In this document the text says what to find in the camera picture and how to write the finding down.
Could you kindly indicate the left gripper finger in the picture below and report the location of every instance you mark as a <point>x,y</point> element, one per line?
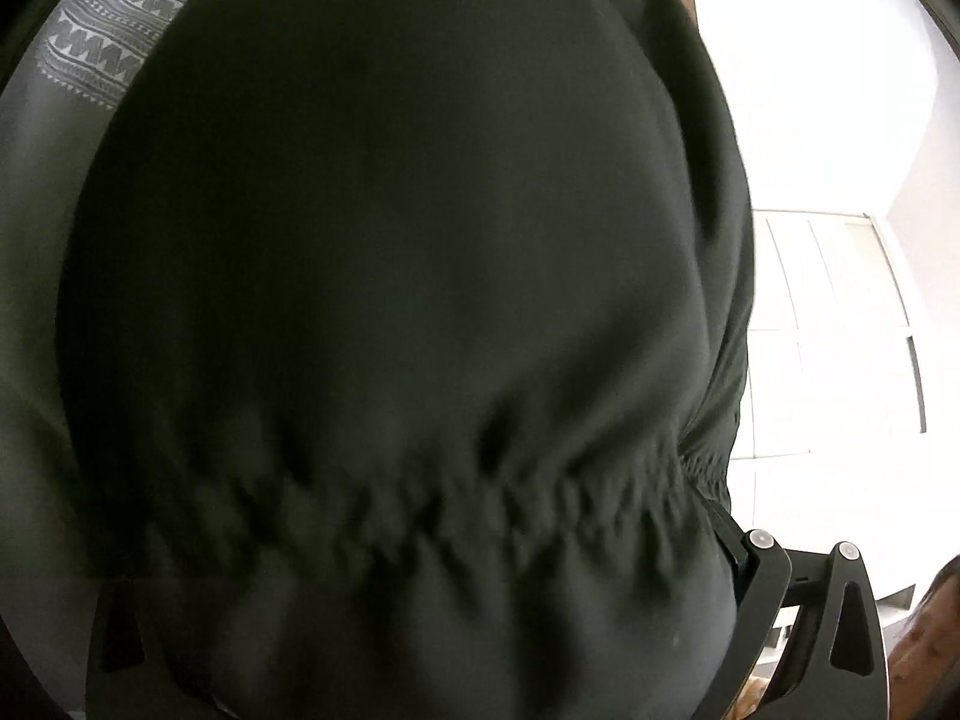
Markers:
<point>833,666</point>

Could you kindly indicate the black puffer coat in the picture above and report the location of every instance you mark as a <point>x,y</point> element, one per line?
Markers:
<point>401,344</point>

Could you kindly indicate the white wardrobe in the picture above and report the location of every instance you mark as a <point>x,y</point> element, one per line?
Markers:
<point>831,353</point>

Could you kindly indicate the striped bed duvet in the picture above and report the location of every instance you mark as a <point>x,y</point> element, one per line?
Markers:
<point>66,65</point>

